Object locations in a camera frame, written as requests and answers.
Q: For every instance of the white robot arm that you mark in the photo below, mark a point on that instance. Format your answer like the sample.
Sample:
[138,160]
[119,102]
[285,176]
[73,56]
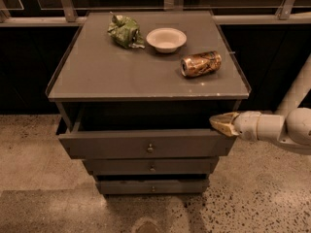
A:
[288,128]

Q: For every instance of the brass top drawer knob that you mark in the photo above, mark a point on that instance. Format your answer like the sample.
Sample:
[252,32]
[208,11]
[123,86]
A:
[150,148]

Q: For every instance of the metal railing frame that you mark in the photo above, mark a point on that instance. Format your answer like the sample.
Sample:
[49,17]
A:
[33,12]

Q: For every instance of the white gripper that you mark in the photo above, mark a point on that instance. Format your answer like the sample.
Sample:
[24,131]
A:
[247,124]

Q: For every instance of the white bowl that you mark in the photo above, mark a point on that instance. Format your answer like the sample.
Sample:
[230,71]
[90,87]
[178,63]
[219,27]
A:
[166,40]

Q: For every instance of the grey middle drawer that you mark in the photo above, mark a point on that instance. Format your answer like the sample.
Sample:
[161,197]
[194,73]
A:
[163,166]

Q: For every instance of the grey bottom drawer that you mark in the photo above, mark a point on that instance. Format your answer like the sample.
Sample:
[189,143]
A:
[144,187]

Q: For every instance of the gold drink can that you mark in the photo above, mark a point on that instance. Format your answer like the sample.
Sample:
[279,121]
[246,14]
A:
[199,64]

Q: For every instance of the crumpled green chip bag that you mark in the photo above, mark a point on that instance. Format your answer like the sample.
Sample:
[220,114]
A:
[125,31]

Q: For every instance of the grey top drawer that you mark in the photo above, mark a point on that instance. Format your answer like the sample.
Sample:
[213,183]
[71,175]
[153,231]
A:
[102,132]

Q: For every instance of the grey drawer cabinet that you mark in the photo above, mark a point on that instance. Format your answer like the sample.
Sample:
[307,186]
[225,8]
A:
[97,71]

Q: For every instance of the brass middle drawer knob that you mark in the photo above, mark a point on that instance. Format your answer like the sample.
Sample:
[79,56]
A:
[152,168]

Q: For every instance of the grey drawer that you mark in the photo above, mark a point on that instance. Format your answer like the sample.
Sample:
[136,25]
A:
[102,132]
[144,187]
[163,166]

